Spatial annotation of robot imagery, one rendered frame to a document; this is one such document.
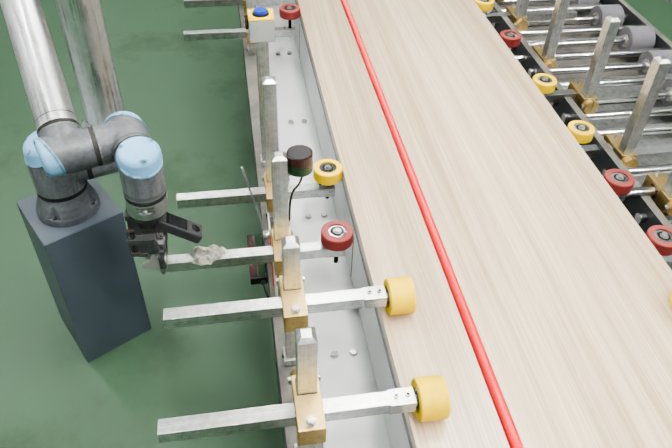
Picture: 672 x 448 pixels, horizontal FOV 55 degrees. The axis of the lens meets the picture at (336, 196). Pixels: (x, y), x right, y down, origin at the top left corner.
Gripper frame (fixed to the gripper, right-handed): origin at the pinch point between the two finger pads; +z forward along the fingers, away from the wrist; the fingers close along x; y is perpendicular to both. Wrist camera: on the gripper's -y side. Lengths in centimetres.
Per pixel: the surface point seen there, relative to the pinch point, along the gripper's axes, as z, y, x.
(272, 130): -20.9, -27.8, -27.5
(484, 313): -10, -70, 29
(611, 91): -8, -147, -63
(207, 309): -13.9, -10.5, 24.9
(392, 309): -14, -49, 29
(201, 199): -1.5, -8.3, -23.5
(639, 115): -20, -135, -30
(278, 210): -15.3, -27.3, -2.5
